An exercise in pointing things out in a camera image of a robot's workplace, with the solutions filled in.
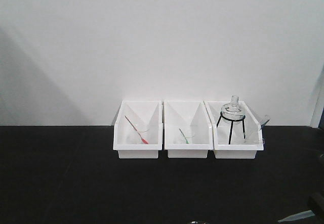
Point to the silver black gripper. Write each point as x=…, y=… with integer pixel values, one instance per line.
x=315, y=203

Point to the clear pipette in bin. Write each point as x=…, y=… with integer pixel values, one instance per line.
x=253, y=136

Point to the white right storage bin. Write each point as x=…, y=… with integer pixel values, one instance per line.
x=237, y=149

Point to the white storage bin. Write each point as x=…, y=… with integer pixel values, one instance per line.
x=146, y=116
x=237, y=149
x=192, y=118

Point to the clear glass flask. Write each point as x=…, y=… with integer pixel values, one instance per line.
x=233, y=110

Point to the green-tipped pipette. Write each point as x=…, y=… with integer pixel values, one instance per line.
x=184, y=136

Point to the white middle storage bin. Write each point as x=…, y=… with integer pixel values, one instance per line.
x=192, y=118

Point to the red-tipped pipette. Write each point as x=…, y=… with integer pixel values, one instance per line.
x=142, y=139

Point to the white left storage bin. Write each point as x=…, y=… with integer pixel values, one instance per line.
x=146, y=116

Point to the black wire tripod stand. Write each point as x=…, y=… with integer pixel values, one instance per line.
x=232, y=121

